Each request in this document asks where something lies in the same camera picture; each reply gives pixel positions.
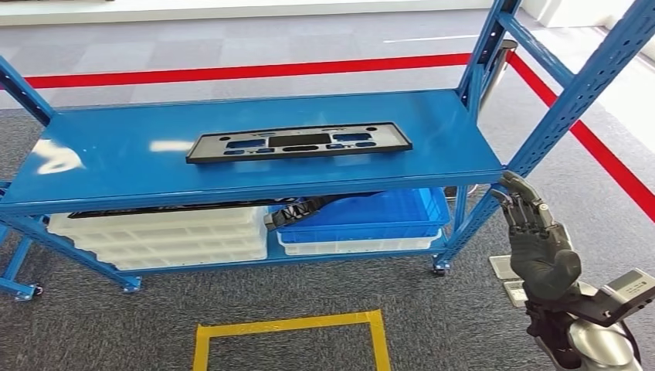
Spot chrome stanchion post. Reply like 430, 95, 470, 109
443, 39, 519, 199

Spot blue plastic crate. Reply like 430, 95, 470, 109
276, 188, 451, 244

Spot black plastic panel with cutouts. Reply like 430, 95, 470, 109
185, 121, 413, 165

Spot black curved plastic part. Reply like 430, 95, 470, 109
263, 193, 380, 233

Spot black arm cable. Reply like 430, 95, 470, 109
619, 321, 643, 366

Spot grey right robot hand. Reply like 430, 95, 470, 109
490, 170, 583, 303

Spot blue metal shelf rack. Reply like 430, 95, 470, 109
0, 220, 43, 302
0, 0, 655, 294

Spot grey floor outlet cover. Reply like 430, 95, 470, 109
504, 280, 531, 308
488, 254, 521, 281

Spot long flat black part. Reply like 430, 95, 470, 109
66, 196, 308, 220

